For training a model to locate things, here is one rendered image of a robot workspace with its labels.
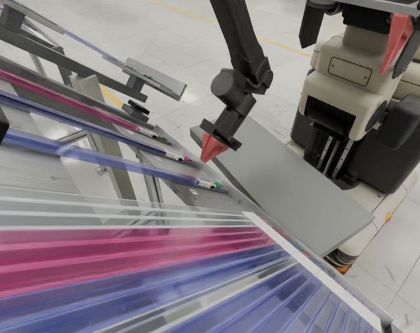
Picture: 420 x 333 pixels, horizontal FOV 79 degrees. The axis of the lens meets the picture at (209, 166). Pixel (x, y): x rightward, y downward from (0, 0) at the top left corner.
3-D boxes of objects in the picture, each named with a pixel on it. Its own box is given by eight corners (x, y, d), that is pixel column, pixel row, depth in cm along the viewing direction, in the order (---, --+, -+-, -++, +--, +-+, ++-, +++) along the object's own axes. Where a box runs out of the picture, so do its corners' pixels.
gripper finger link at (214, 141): (200, 165, 61) (221, 132, 60) (182, 150, 65) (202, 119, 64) (213, 171, 67) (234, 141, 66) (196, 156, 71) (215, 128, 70)
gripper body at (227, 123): (227, 143, 59) (245, 115, 58) (199, 123, 65) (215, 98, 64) (239, 150, 64) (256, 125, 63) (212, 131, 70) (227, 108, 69)
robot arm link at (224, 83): (275, 74, 62) (245, 71, 67) (256, 45, 53) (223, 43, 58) (256, 120, 62) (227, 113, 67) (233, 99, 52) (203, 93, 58)
